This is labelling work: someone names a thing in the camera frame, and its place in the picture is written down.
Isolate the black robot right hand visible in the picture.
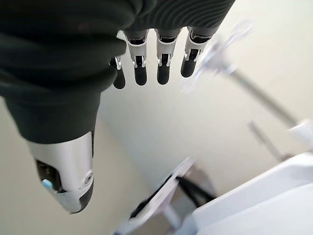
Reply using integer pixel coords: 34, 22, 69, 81
0, 0, 235, 215

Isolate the white IV pole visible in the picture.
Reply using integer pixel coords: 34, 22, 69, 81
180, 19, 306, 128

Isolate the white medical cart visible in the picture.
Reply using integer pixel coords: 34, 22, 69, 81
190, 118, 313, 235

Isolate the black hanging cable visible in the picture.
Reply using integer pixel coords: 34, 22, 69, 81
177, 176, 217, 205

